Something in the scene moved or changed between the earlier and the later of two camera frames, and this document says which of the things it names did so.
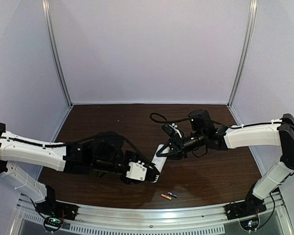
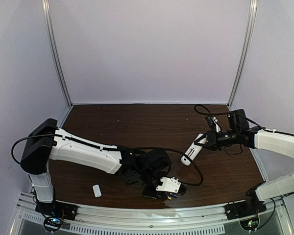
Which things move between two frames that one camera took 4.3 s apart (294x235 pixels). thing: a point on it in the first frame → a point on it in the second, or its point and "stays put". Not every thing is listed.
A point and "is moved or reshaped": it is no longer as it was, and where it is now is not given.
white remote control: (159, 161) is moved or reshaped
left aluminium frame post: (46, 8) stays put
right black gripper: (177, 149) → (209, 140)
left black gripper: (152, 174) → (151, 190)
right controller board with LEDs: (250, 224) stays put
